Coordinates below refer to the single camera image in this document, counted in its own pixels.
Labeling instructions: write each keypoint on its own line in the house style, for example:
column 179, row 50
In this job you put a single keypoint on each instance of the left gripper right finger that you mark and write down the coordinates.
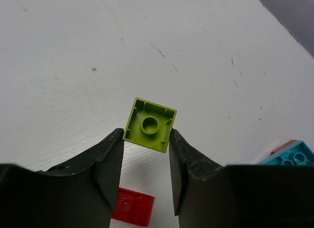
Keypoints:
column 208, row 195

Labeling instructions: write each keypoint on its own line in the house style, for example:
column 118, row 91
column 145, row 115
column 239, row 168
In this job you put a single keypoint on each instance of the large teal lego brick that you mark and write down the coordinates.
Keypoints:
column 300, row 155

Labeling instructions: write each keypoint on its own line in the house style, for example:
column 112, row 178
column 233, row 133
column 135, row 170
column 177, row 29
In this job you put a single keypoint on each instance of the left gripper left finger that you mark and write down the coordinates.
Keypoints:
column 80, row 192

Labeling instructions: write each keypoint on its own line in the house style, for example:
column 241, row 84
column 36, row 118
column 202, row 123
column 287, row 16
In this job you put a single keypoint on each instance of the lime lego brick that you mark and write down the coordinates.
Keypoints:
column 149, row 125

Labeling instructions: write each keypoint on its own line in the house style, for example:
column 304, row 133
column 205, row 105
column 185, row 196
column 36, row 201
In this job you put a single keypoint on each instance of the red sloped lego brick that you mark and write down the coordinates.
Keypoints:
column 133, row 207

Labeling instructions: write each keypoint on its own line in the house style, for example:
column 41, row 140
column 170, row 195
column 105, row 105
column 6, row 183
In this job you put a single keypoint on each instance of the red lego under teal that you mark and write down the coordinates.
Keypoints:
column 285, row 147

